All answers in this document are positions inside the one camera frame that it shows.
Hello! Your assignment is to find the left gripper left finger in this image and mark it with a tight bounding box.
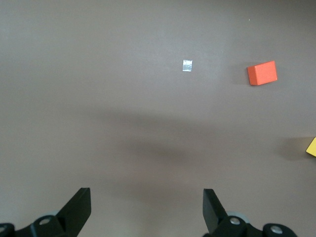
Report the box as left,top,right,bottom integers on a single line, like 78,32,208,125
16,187,92,237

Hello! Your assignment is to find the orange wooden block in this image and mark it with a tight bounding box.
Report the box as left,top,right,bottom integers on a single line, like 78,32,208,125
246,60,278,86

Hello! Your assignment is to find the small clear tape piece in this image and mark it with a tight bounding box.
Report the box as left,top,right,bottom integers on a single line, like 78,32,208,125
182,59,194,73

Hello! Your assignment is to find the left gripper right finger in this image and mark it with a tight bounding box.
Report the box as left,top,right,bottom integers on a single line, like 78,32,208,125
201,189,263,237

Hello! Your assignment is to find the yellow wooden block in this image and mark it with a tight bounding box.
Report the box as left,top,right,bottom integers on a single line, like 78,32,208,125
305,137,316,158

